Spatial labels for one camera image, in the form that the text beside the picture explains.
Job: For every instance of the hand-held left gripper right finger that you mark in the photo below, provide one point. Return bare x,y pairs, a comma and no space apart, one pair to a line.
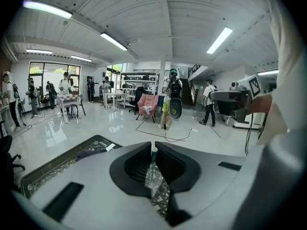
206,188

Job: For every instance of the person's right forearm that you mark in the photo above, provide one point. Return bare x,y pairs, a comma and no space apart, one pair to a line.
261,103

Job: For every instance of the black metal chair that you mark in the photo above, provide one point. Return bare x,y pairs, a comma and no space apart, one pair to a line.
81,104

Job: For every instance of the ceiling light bar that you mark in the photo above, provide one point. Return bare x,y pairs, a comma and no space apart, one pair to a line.
219,40
48,8
114,41
267,72
81,58
38,51

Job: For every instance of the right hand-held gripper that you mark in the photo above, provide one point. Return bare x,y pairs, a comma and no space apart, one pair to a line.
254,86

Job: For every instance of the pink armchair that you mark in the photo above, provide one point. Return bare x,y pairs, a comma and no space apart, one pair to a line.
148,103

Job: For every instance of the clear plastic bottle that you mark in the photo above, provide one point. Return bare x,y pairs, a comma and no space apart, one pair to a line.
154,152

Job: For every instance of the white storage shelf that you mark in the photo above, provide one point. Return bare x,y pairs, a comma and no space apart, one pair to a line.
139,80

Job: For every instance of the person's beige shirt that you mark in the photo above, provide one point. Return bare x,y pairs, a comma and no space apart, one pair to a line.
285,92

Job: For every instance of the black office chair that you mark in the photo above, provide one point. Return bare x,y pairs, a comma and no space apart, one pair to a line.
8,150
138,97

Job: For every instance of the white paper strip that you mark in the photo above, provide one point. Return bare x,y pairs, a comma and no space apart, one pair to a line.
110,147

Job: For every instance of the white table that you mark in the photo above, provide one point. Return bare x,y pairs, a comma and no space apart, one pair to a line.
115,94

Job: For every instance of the black staircase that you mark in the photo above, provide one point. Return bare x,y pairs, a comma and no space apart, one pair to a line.
193,85

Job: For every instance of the checked cloth table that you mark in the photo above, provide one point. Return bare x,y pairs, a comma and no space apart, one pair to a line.
67,100

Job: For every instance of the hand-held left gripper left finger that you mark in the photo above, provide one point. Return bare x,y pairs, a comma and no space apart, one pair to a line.
96,188

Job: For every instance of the large window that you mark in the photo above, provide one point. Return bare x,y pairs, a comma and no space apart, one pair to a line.
54,75

